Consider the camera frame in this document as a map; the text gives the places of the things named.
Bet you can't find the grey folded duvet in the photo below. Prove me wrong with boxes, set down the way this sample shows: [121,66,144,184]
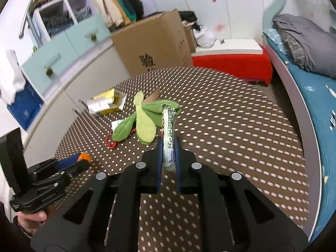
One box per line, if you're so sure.
[273,14,335,79]

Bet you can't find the teal patterned mattress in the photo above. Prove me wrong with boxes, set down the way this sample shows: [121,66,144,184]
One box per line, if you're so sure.
[264,36,335,241]

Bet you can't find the polka dot tablecloth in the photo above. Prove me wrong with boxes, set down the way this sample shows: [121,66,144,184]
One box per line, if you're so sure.
[53,66,309,252]

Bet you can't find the white plastic bag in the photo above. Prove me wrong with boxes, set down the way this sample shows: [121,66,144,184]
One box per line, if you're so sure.
[193,26,217,49]

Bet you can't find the person's left hand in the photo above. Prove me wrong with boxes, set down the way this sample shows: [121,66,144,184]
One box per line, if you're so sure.
[17,210,48,234]

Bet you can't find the hanging clothes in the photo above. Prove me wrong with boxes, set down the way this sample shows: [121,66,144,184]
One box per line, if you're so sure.
[93,0,144,31]

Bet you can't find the green fabric leaf toy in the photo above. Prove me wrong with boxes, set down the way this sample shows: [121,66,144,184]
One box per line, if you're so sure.
[112,91,180,145]

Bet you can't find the blue white sachet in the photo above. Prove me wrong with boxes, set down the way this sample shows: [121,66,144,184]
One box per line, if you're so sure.
[111,119,123,131]

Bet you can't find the green printed wrapper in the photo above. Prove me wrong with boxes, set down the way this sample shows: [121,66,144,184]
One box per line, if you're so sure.
[162,104,177,172]

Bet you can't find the large cardboard box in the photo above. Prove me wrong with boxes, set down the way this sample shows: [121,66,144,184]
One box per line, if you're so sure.
[111,10,193,76]

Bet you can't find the white cube shelf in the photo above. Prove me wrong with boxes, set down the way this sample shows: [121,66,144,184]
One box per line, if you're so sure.
[18,0,109,49]

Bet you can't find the red string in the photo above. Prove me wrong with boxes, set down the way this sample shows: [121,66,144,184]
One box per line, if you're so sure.
[104,128,136,150]

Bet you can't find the teal drawer cabinet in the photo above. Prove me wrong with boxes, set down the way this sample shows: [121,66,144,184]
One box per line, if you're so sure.
[22,14,111,101]

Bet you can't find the white lower cabinet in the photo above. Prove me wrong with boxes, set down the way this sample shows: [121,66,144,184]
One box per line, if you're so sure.
[24,44,130,167]

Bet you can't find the yellow white paper box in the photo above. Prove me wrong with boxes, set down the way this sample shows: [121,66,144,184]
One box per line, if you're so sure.
[86,88,127,117]

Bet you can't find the orange cap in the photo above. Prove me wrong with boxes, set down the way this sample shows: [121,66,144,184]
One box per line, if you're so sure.
[77,152,92,163]

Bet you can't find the red storage bench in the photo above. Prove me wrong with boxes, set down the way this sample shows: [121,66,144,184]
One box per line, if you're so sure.
[193,45,273,85]

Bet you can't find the teal bunk bed frame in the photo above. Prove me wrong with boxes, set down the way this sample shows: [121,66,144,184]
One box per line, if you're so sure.
[261,0,336,242]

